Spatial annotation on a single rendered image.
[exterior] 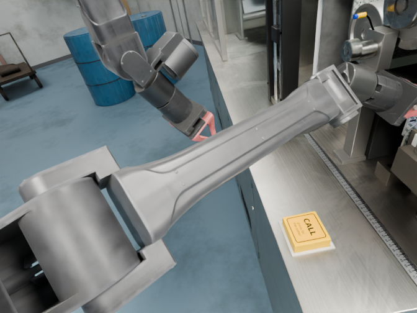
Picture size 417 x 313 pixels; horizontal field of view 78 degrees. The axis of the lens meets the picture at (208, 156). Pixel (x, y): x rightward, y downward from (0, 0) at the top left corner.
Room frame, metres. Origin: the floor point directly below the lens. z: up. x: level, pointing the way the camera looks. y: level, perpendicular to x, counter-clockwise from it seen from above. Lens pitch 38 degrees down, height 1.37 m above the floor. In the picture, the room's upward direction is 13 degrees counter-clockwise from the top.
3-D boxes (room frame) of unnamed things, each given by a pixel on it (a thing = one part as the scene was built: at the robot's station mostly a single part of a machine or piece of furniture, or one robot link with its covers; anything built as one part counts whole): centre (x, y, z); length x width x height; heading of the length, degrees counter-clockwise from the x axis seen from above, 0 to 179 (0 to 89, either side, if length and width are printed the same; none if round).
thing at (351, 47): (0.48, -0.32, 1.18); 0.04 x 0.02 x 0.04; 179
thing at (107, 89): (3.71, 0.80, 0.46); 1.25 x 0.77 x 0.92; 117
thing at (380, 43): (0.48, -0.35, 1.05); 0.06 x 0.05 x 0.31; 89
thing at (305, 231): (0.29, -0.16, 0.91); 0.07 x 0.07 x 0.02; 89
